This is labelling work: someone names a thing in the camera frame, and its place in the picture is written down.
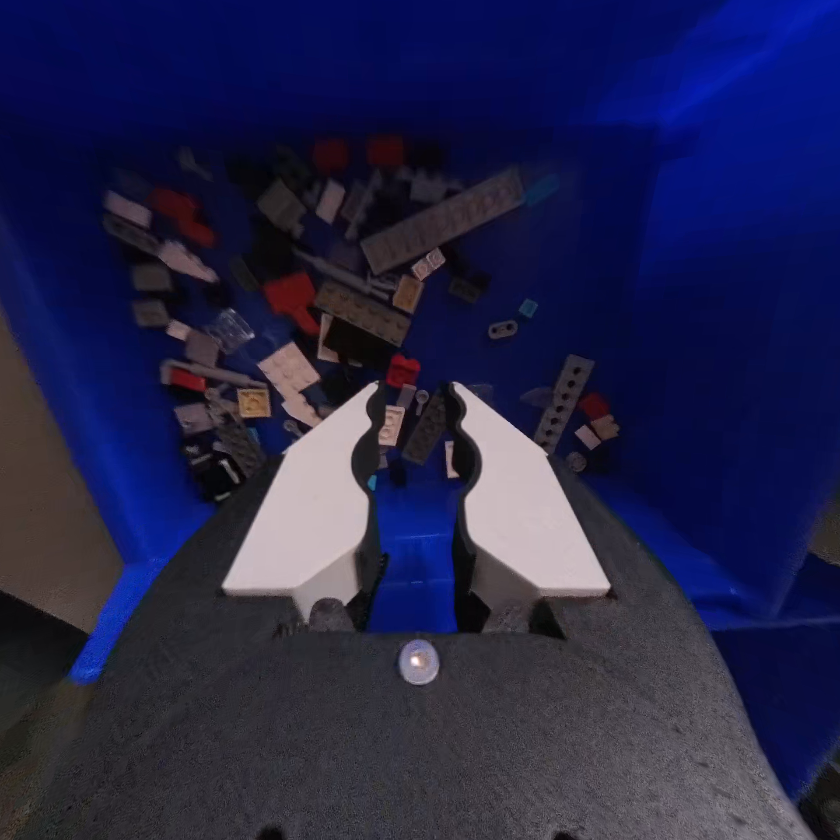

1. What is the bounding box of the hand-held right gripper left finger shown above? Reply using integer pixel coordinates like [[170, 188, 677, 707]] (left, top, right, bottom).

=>
[[222, 379, 388, 622]]

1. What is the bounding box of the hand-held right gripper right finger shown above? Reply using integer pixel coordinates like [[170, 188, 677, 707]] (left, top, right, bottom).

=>
[[445, 381, 613, 619]]

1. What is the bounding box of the narrow blue plastic bin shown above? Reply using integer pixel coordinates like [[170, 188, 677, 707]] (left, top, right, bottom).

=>
[[0, 0, 840, 795]]

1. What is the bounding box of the pile of grey and red bricks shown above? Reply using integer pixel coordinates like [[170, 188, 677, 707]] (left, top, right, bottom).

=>
[[101, 134, 621, 506]]

